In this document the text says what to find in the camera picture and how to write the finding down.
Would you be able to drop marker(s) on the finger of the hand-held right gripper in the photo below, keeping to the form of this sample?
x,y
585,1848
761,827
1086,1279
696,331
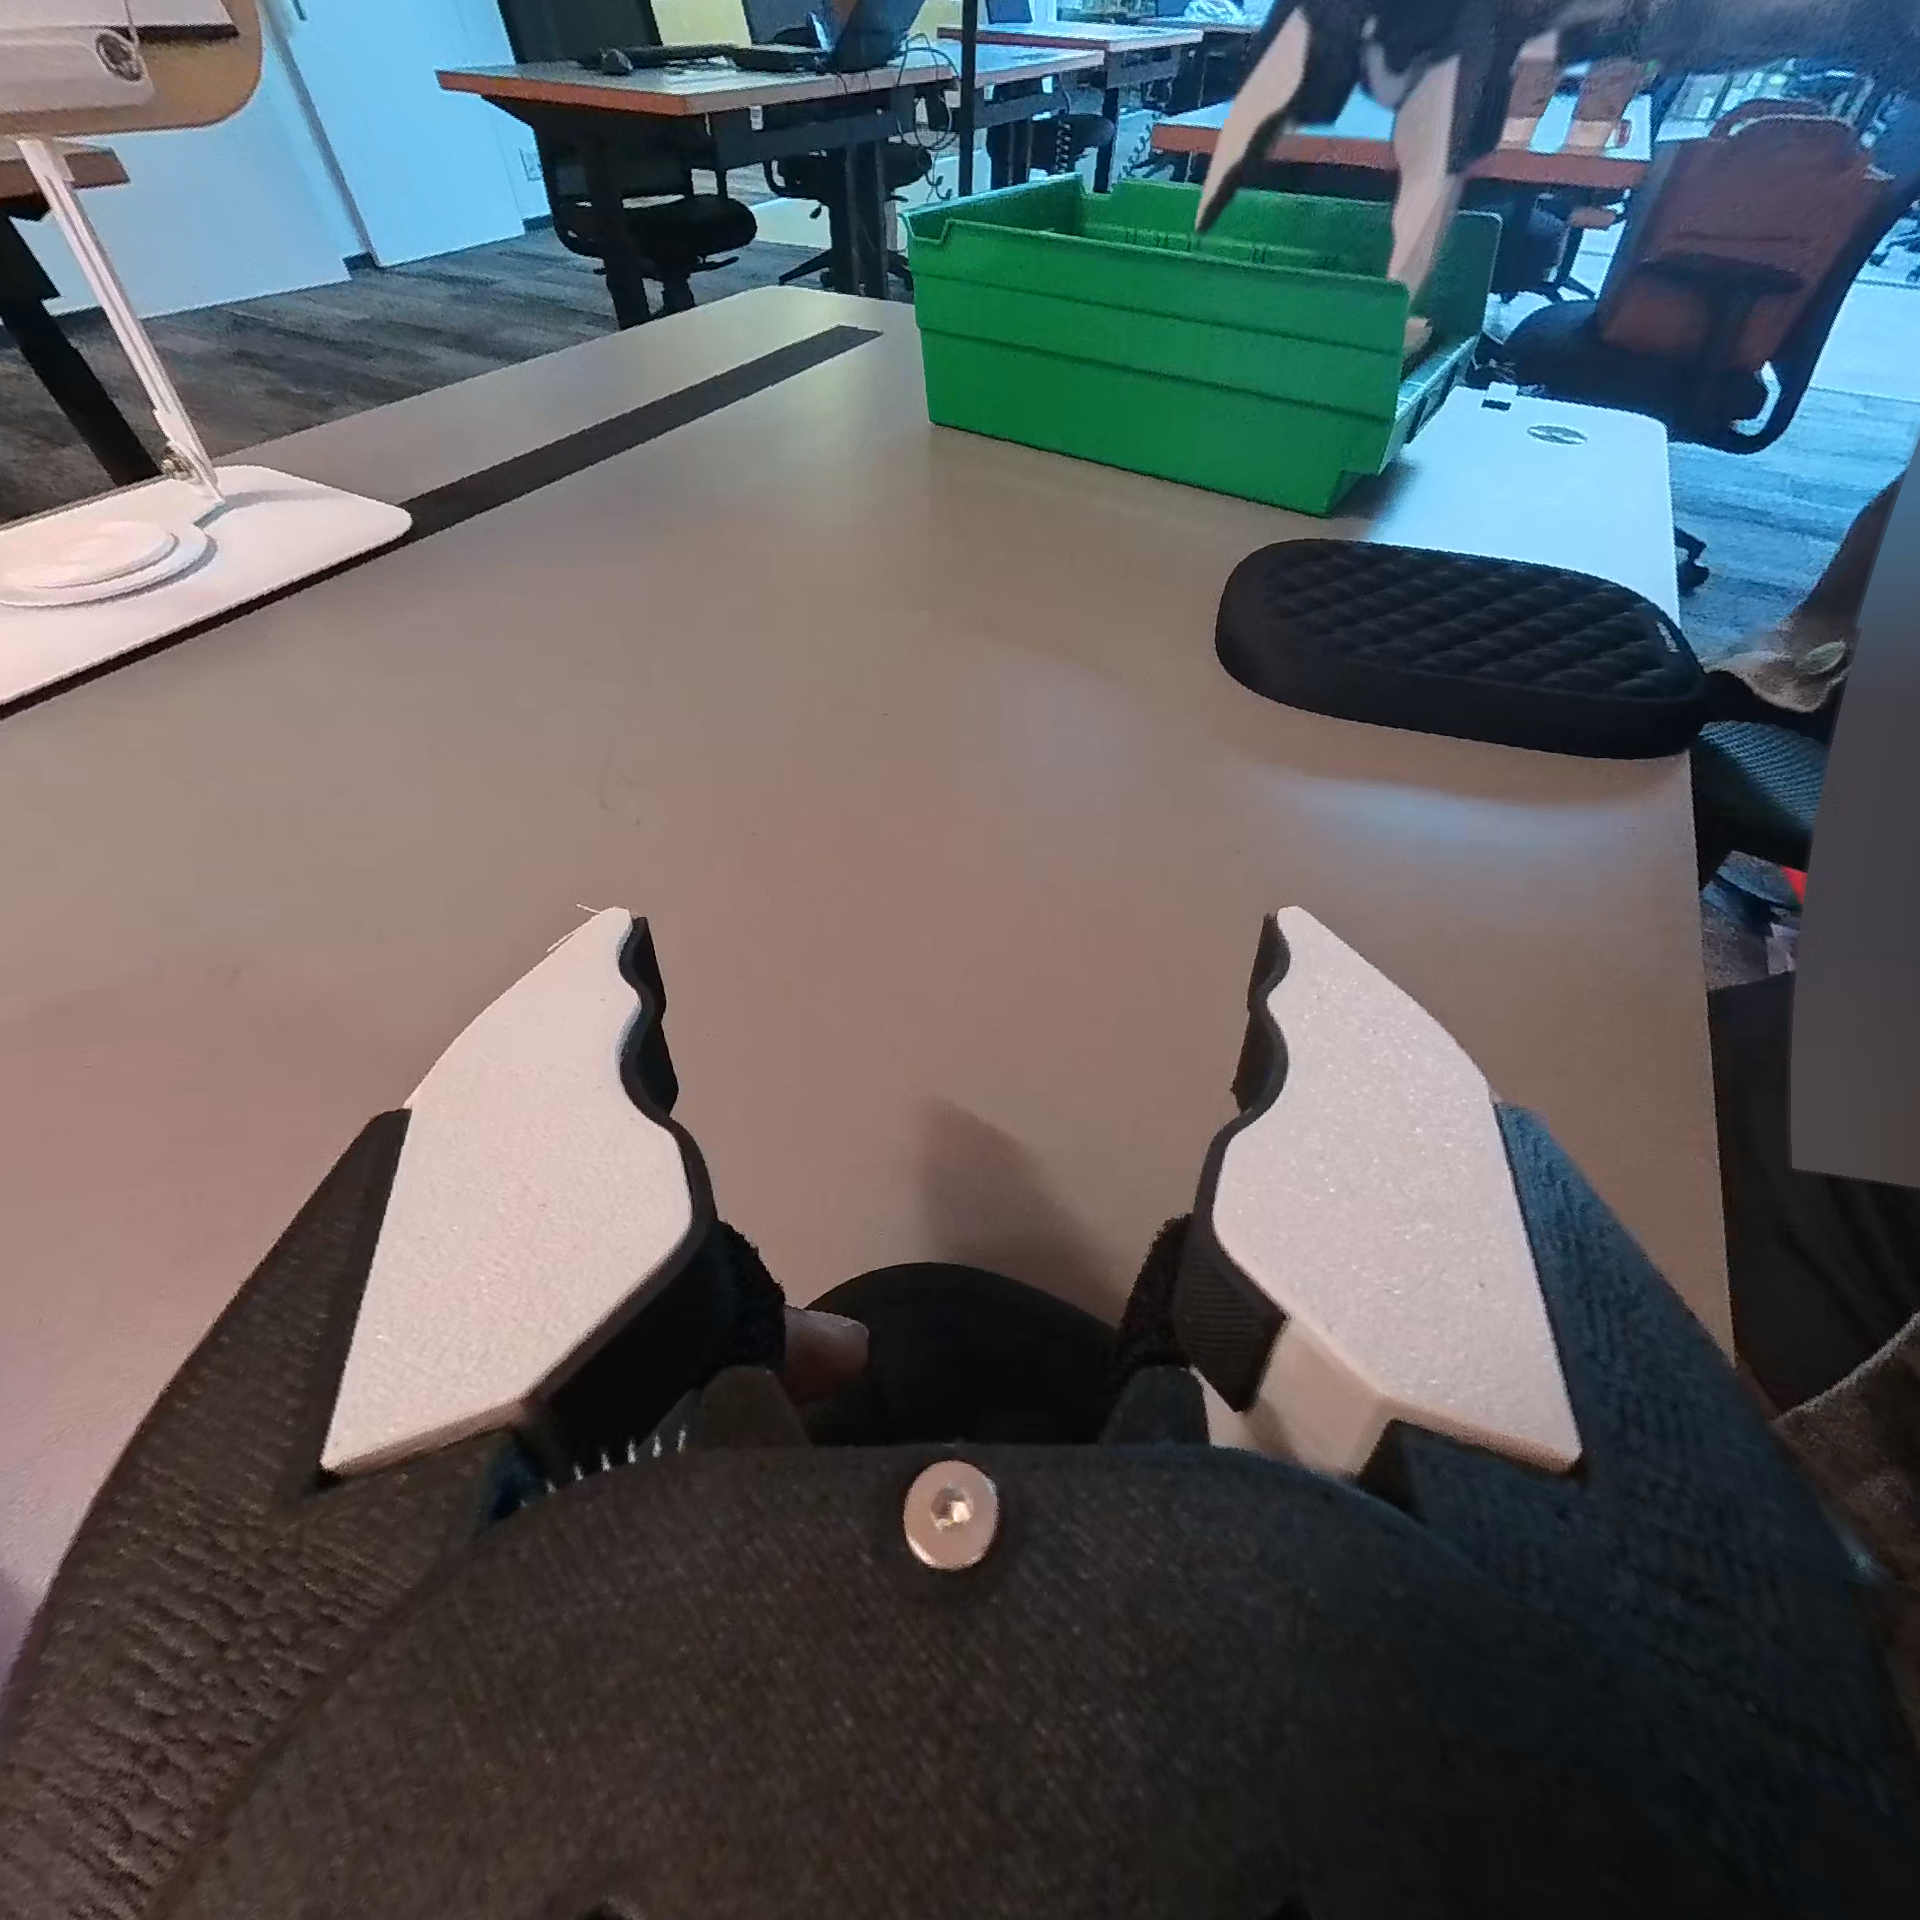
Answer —
x,y
1435,165
1271,82

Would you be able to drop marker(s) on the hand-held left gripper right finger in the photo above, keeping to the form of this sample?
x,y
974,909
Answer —
x,y
1382,1200

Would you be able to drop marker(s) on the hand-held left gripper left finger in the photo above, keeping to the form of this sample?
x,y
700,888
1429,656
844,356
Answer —
x,y
524,1200

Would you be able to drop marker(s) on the green plastic bin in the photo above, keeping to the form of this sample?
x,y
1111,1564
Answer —
x,y
1126,388

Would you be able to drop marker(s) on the wood-edged office desk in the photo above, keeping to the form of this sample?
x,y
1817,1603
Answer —
x,y
705,82
1560,165

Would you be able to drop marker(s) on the grey desk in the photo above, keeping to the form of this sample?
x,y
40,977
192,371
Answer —
x,y
751,675

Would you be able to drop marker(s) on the person's left hand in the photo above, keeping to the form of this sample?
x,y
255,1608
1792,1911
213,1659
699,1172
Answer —
x,y
822,1349

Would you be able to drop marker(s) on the brown office chair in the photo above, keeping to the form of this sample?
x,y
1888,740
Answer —
x,y
1725,240

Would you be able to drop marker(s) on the black laptop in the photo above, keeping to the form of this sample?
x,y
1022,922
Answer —
x,y
869,37

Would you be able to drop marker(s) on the black wrist rest pad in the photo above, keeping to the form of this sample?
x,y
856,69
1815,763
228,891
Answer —
x,y
1441,628

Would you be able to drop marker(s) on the black keyboard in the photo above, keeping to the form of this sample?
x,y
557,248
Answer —
x,y
720,57

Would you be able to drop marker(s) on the black office chair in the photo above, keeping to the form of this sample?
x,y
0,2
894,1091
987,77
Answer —
x,y
661,224

